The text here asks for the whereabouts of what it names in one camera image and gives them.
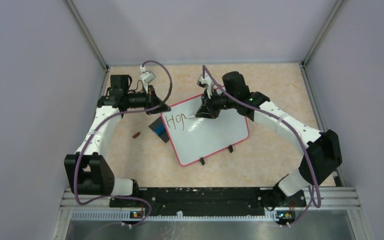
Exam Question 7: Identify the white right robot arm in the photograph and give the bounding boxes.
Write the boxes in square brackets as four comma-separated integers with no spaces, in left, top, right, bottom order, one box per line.
[195,71,343,206]

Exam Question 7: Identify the brown marker cap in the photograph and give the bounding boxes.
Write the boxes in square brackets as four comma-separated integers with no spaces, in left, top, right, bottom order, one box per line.
[132,131,141,139]

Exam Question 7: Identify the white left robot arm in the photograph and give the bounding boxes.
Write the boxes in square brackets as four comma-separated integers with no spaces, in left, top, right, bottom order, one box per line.
[64,71,171,207]

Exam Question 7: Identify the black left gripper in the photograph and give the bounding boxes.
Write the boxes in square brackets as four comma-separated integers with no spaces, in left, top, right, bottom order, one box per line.
[124,84,171,115]

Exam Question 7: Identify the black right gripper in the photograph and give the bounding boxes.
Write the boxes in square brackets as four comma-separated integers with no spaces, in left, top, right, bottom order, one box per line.
[196,87,238,120]

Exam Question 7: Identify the blue lego brick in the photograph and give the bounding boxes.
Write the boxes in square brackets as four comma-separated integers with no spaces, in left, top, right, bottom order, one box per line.
[154,125,166,136]

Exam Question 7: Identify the dark grey lego baseplate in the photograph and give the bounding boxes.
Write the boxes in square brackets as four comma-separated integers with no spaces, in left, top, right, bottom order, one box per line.
[148,117,170,143]

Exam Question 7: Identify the white cable duct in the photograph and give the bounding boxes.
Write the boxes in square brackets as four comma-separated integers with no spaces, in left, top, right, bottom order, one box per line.
[71,210,279,222]

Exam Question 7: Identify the pink framed whiteboard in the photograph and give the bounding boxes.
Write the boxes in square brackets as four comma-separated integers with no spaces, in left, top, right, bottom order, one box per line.
[160,95,250,167]

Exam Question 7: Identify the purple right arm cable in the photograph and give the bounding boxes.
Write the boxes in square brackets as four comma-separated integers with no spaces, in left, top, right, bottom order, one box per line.
[201,64,322,226]

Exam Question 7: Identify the white marker pen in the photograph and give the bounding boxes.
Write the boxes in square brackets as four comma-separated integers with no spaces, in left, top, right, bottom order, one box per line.
[185,115,197,119]

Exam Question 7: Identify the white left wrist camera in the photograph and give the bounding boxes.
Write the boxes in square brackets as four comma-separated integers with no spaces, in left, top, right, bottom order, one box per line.
[140,65,156,93]

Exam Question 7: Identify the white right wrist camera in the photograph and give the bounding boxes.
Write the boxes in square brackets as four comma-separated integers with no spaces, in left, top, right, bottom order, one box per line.
[197,73,215,99]

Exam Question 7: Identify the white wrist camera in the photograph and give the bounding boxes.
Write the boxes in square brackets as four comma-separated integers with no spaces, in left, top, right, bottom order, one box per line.
[140,65,156,93]
[197,73,215,99]

